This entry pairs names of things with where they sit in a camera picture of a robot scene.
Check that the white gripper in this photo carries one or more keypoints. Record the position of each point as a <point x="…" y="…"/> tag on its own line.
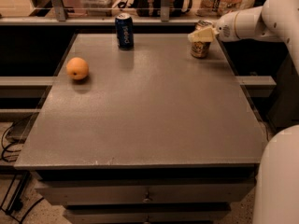
<point x="224" y="29"/>

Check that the orange gold soda can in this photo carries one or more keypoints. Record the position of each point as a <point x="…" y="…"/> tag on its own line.
<point x="200" y="49"/>

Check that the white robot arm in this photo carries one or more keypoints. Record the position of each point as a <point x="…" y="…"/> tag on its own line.
<point x="277" y="182"/>

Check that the blue pepsi can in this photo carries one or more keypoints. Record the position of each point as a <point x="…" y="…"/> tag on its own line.
<point x="124" y="31"/>

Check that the orange fruit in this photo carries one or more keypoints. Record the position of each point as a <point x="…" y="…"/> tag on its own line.
<point x="77" y="68"/>

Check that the grey cabinet upper drawer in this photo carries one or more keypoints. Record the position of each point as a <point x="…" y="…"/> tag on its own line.
<point x="102" y="192"/>

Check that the grey cabinet drawer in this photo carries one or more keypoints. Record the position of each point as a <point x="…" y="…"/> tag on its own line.
<point x="148" y="214"/>
<point x="102" y="192"/>

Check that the grey cabinet lower drawer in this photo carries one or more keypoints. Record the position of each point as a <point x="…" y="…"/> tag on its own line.
<point x="148" y="214"/>

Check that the grey metal shelf rail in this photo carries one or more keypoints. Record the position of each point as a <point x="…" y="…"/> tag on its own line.
<point x="93" y="21"/>

